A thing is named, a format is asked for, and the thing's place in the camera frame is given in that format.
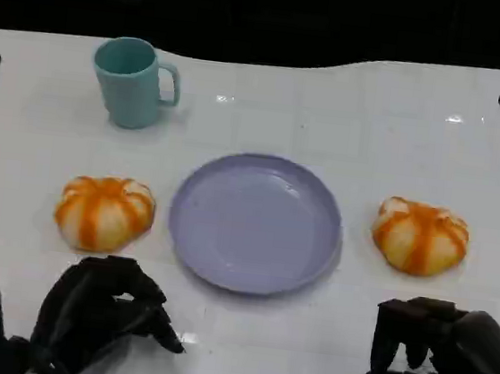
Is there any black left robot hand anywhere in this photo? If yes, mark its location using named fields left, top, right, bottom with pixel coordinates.
left=24, top=247, right=197, bottom=374

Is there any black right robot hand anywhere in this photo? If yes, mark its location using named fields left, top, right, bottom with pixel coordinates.
left=363, top=291, right=500, bottom=374

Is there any orange and white bread roll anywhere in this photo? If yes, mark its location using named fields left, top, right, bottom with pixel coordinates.
left=49, top=169, right=161, bottom=259
left=366, top=193, right=475, bottom=283

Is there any lilac plate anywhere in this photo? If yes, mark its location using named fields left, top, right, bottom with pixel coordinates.
left=161, top=143, right=353, bottom=305

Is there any pale green mug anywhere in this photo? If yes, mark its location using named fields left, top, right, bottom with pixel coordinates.
left=85, top=32, right=187, bottom=135

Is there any black backdrop cloth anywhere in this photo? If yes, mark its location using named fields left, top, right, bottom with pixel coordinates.
left=0, top=0, right=500, bottom=95

